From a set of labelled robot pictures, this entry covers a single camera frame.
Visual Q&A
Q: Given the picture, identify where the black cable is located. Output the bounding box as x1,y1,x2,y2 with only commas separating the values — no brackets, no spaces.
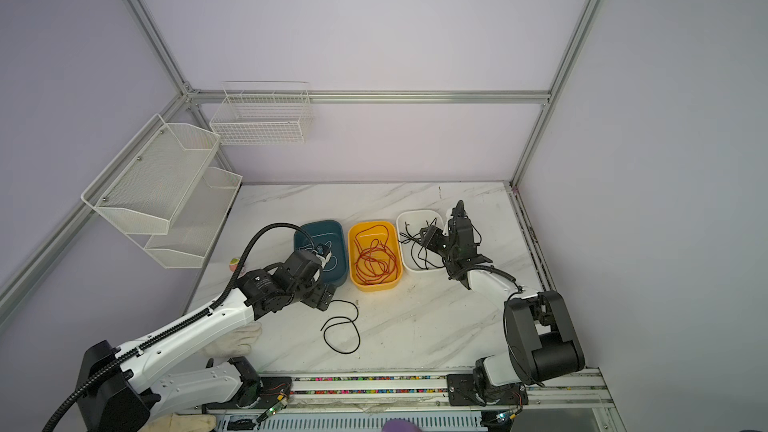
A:
398,218,448,271
320,298,362,355

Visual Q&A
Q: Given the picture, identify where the white cable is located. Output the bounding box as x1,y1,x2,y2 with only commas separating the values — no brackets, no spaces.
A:
302,239,337,268

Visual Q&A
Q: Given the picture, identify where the red cable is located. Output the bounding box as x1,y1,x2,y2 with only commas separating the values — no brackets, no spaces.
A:
352,224,400,286

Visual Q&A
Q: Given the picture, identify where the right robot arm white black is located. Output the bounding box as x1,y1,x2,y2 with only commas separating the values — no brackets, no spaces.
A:
417,201,586,407

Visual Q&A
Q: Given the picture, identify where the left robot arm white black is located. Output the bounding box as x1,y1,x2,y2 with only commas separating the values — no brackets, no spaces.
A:
43,222,335,431

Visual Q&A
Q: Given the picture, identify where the dark teal plastic bin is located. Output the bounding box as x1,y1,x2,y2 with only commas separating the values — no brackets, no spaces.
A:
301,219,349,288

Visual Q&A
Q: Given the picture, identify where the white plastic bin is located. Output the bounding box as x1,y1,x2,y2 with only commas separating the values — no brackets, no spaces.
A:
395,209,445,276

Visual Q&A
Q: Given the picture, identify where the yellow plastic bin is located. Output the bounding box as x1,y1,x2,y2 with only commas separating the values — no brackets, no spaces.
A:
347,220,404,292

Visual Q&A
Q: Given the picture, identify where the white work glove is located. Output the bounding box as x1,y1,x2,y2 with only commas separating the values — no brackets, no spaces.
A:
202,322,262,359

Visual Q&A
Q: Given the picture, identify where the lower white mesh shelf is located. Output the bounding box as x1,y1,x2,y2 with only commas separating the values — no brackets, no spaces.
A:
143,167,242,269

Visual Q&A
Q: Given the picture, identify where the white mesh shelf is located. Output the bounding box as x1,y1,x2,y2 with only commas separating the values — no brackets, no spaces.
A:
143,167,242,269
81,115,220,235

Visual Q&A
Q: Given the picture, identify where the purple object at edge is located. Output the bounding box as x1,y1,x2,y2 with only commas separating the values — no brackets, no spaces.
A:
381,419,421,432

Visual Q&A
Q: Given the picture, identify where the beige cloth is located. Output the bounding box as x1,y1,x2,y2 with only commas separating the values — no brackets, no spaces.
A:
139,413,217,432

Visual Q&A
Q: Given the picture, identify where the upper white mesh shelf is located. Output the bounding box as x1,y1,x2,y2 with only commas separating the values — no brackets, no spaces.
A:
81,115,220,235

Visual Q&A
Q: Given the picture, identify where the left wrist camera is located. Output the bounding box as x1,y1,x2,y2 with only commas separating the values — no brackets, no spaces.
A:
315,249,337,271

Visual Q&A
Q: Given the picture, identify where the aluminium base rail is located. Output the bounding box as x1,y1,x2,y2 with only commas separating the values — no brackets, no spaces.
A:
117,367,617,415

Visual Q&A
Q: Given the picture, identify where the white wire wall basket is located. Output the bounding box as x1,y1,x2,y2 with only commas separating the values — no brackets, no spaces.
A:
209,81,313,146

